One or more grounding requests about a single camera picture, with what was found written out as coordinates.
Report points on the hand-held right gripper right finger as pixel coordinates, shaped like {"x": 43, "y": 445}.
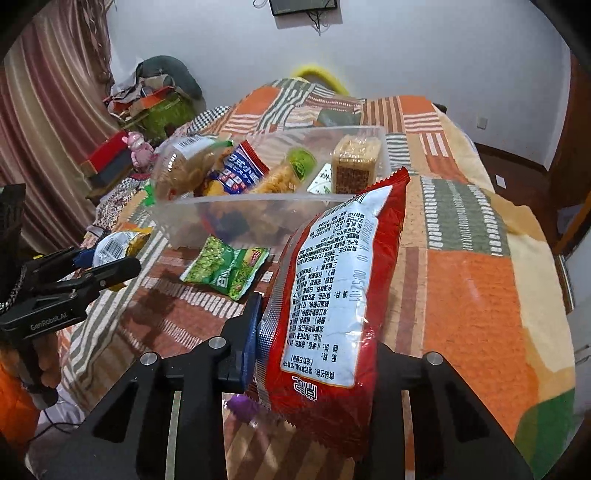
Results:
{"x": 406, "y": 369}

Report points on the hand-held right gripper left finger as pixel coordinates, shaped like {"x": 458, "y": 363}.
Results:
{"x": 251, "y": 332}

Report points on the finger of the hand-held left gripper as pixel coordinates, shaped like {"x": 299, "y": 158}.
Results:
{"x": 60, "y": 263}
{"x": 111, "y": 274}

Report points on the silver yellow snack packet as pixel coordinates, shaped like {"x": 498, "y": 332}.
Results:
{"x": 115, "y": 244}

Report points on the red chip bag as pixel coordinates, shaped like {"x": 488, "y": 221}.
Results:
{"x": 332, "y": 286}

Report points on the clear plastic container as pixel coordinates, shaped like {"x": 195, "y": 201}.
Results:
{"x": 240, "y": 217}

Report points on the green-edged bread bag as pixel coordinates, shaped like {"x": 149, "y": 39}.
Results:
{"x": 184, "y": 166}

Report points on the clear yellow snack pack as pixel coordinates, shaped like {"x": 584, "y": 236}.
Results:
{"x": 281, "y": 177}

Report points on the blue snack packet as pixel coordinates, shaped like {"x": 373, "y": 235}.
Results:
{"x": 240, "y": 170}

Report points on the white green snack packet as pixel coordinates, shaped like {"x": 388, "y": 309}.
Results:
{"x": 322, "y": 181}

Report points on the brown cracker pack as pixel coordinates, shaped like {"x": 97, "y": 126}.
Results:
{"x": 355, "y": 161}

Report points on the person's left hand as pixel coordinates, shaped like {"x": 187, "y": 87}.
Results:
{"x": 48, "y": 364}

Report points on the green pea packet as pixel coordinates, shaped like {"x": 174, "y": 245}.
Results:
{"x": 221, "y": 267}

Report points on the purple snack packet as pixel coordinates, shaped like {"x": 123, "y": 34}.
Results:
{"x": 240, "y": 407}

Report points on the orange clothing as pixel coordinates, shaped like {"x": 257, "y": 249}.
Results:
{"x": 16, "y": 401}

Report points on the dark box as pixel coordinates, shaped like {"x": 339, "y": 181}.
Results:
{"x": 111, "y": 177}

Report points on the red box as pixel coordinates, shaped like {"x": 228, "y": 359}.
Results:
{"x": 108, "y": 152}

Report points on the pink plush toy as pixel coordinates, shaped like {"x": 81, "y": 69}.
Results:
{"x": 141, "y": 150}

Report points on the striped curtain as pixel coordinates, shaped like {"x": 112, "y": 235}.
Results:
{"x": 46, "y": 115}

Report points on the orange flat box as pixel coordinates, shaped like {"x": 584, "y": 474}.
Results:
{"x": 157, "y": 96}

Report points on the white paper scrap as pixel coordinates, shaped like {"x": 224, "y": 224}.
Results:
{"x": 501, "y": 180}

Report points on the grey pillow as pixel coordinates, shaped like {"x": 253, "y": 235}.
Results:
{"x": 180, "y": 71}

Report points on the yellow foam tube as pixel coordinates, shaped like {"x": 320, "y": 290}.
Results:
{"x": 318, "y": 71}

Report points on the small black monitor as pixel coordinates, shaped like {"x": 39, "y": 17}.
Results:
{"x": 304, "y": 5}

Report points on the white wall socket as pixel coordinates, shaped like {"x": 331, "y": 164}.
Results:
{"x": 483, "y": 123}

